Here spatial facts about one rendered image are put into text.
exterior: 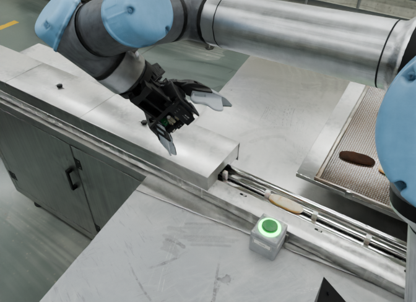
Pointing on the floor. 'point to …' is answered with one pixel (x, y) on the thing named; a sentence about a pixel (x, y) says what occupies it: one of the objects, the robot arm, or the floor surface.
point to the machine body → (65, 161)
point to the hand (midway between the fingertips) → (202, 129)
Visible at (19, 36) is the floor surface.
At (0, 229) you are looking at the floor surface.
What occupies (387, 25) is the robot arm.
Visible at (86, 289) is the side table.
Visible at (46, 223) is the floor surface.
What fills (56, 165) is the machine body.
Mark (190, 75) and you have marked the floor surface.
